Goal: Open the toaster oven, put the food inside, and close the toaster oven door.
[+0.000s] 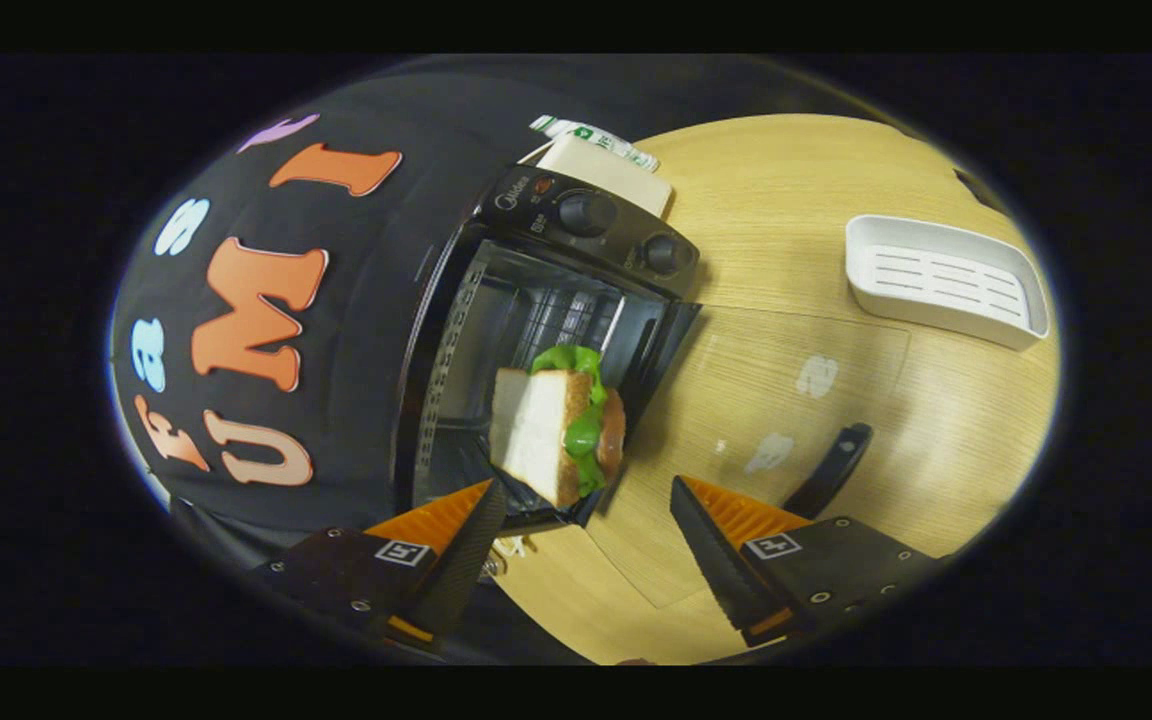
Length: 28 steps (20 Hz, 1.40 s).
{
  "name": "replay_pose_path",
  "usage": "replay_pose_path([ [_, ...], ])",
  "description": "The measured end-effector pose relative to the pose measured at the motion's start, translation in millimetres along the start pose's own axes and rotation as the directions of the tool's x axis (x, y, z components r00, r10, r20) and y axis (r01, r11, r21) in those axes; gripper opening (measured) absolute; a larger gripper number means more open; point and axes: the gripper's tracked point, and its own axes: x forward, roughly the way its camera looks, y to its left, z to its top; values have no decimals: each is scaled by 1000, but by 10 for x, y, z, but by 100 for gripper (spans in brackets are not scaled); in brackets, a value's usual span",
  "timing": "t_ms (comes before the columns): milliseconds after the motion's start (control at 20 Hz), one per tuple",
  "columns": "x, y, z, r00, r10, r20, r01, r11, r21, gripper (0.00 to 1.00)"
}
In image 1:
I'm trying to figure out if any black toaster oven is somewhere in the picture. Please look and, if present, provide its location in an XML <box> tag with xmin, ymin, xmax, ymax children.
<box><xmin>391</xmin><ymin>165</ymin><xmax>912</xmax><ymax>611</ymax></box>

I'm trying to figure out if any white bread toaster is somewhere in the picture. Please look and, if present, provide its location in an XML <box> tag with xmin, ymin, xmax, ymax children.
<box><xmin>534</xmin><ymin>133</ymin><xmax>674</xmax><ymax>218</ymax></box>

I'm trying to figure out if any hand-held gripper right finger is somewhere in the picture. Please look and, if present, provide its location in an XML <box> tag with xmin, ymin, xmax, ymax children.
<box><xmin>669</xmin><ymin>475</ymin><xmax>942</xmax><ymax>646</ymax></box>

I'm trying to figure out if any white green-label drink bottle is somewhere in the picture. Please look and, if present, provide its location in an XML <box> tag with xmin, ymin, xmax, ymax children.
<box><xmin>529</xmin><ymin>114</ymin><xmax>661</xmax><ymax>173</ymax></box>

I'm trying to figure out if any white slotted plastic tray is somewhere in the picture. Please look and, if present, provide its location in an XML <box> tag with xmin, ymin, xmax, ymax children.
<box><xmin>844</xmin><ymin>214</ymin><xmax>1051</xmax><ymax>351</ymax></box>

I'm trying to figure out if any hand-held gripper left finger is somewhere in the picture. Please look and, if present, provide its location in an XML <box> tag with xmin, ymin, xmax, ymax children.
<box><xmin>256</xmin><ymin>477</ymin><xmax>507</xmax><ymax>656</ymax></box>

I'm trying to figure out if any lettuce sandwich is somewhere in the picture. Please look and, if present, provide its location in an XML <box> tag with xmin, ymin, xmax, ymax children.
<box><xmin>489</xmin><ymin>345</ymin><xmax>627</xmax><ymax>509</ymax></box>

